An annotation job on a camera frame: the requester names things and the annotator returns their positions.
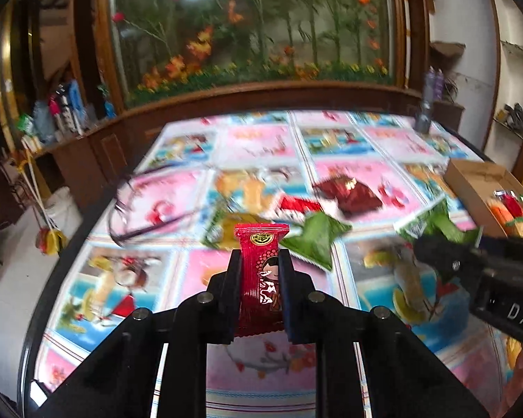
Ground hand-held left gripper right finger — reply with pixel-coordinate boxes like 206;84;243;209
279;248;491;418

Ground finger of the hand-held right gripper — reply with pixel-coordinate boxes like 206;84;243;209
413;233;485;291

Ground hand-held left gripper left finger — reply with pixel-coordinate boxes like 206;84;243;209
35;250;245;418

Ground red cartoon snack packet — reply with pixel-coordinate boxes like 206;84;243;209
234;222;291;337

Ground green white snack packet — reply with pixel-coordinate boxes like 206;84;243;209
394;198;483;250

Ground cardboard box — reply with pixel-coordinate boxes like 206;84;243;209
444;158;523;241

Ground green triangular snack packet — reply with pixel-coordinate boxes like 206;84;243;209
281;211;353;271

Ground orange snack packet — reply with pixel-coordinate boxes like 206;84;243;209
487;198;513;224

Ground red snack packet gold label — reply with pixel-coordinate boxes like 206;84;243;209
494;189;523;219

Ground yellow green snack packet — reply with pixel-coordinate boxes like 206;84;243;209
202;208;280;252

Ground red white snack packet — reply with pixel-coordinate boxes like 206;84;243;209
271;195;324;224

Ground dark red snack packet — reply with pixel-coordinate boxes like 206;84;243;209
315;175;384;215

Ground dark eyeglasses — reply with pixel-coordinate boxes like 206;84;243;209
108;169;216;245

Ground grey flashlight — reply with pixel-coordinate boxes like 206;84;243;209
414;99;434;134

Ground broom with yellow red head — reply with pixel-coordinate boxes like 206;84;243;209
16;150;69;256

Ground white bucket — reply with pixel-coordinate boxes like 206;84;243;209
43;186;82;237

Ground brown wooden slab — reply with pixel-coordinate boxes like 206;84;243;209
429;40;467;58

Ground cyan bottle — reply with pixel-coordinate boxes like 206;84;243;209
98;85;118;119

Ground blue white packet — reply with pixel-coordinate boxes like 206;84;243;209
68;81;87;133

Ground black white packet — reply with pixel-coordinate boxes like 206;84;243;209
49;85;71;137

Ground blue plastic bottle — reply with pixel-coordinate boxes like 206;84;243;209
32;100;55;144

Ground glass flower display case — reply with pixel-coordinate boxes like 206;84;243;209
98;0;404;105

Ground tools on wall shelf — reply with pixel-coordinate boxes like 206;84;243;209
493;102;523;138

